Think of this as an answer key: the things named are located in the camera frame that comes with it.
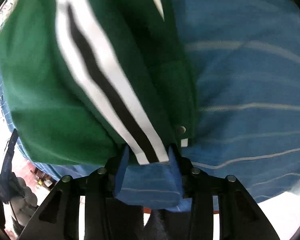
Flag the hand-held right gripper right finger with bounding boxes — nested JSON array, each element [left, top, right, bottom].
[[169, 144, 280, 240]]

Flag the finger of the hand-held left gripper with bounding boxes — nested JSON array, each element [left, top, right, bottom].
[[0, 129, 18, 180]]

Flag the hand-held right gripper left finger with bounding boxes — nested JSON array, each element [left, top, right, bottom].
[[19, 146, 130, 240]]

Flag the green varsity jacket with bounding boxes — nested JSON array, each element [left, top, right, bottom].
[[0, 0, 198, 166]]

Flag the person's left hand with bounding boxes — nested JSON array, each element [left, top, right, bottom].
[[11, 177, 39, 208]]

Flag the person's dark trousers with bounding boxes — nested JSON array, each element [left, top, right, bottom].
[[142, 206, 193, 240]]

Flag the blue striped bed sheet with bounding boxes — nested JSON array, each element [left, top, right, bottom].
[[0, 0, 300, 212]]

